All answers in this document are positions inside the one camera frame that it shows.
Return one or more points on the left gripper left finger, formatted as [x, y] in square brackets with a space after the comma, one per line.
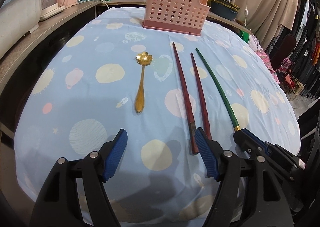
[57, 203]

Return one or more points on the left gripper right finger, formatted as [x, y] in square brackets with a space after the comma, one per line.
[264, 203]

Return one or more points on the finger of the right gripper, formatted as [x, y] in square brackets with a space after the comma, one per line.
[256, 140]
[246, 145]

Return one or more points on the green chopstick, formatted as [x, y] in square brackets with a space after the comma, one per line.
[228, 107]

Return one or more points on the dark red chopstick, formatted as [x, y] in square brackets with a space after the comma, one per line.
[204, 112]
[187, 103]

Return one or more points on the pink floral fabric bundle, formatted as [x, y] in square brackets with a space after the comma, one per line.
[254, 44]

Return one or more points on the blue dotted tablecloth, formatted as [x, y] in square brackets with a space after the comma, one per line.
[87, 94]

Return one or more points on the gold flower spoon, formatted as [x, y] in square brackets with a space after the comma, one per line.
[144, 59]

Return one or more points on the teal yellow bowl stack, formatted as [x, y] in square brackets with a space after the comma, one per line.
[224, 9]

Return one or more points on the pink perforated utensil holder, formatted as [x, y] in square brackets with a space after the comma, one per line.
[181, 16]

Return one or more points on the wooden counter shelf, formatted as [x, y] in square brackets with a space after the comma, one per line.
[19, 52]

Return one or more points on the white blue plastic bin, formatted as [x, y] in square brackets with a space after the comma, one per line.
[17, 18]

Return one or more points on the white small appliance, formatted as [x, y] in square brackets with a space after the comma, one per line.
[50, 8]

